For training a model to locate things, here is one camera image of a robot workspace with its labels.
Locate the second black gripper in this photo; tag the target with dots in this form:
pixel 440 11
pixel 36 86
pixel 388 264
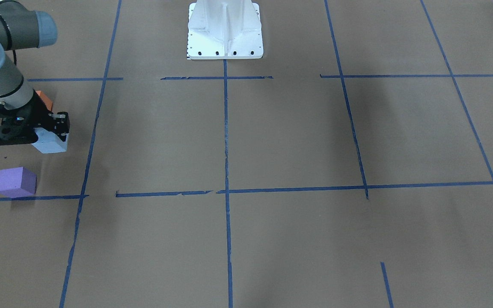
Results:
pixel 41 116

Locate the light blue foam block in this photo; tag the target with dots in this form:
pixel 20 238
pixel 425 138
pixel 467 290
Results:
pixel 50 143

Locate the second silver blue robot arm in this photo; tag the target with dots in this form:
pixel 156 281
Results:
pixel 20 28

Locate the orange foam block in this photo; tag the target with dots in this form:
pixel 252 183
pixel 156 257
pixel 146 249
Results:
pixel 45 99

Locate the purple foam block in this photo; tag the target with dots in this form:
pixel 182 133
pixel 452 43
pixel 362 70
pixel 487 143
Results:
pixel 17 182

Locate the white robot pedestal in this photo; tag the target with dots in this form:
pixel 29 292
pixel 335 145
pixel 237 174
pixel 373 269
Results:
pixel 224 29

